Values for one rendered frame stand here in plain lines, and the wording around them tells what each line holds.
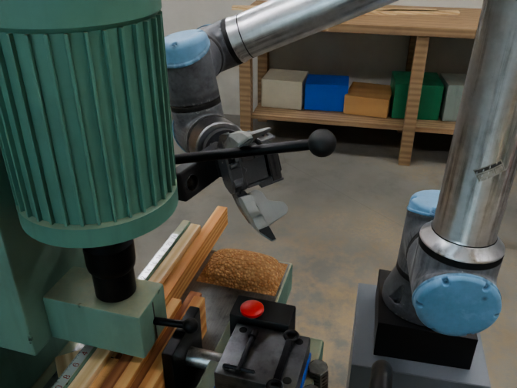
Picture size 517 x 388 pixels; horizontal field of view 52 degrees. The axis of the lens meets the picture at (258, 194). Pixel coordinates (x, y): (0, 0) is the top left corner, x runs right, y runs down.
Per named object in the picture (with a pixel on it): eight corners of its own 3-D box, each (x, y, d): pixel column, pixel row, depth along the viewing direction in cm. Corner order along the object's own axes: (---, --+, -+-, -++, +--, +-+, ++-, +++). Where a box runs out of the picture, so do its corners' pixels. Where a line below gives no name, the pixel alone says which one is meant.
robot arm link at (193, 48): (166, 31, 96) (182, 97, 101) (144, 43, 86) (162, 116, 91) (215, 23, 94) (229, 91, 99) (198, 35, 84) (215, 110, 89)
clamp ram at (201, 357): (221, 417, 66) (218, 366, 62) (166, 403, 68) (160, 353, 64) (243, 364, 74) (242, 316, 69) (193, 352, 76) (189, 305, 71)
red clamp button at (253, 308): (260, 322, 66) (260, 316, 65) (237, 317, 66) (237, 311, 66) (266, 306, 68) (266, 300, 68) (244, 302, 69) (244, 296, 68)
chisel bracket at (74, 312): (146, 369, 67) (139, 318, 63) (51, 346, 71) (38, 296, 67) (171, 329, 74) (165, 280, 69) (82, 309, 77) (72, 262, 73)
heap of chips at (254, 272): (275, 296, 87) (275, 278, 85) (195, 281, 91) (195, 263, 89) (288, 264, 95) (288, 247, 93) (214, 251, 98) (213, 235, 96)
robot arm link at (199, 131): (182, 125, 87) (197, 178, 91) (190, 132, 83) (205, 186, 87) (231, 109, 90) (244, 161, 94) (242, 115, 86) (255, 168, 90)
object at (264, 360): (295, 417, 60) (297, 383, 57) (205, 395, 63) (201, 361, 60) (317, 336, 71) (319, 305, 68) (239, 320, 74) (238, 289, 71)
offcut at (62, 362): (92, 386, 84) (88, 367, 82) (62, 395, 82) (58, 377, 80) (88, 366, 87) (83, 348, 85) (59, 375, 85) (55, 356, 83)
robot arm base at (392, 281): (385, 269, 136) (391, 237, 131) (462, 285, 131) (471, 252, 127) (378, 316, 119) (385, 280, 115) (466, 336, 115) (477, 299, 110)
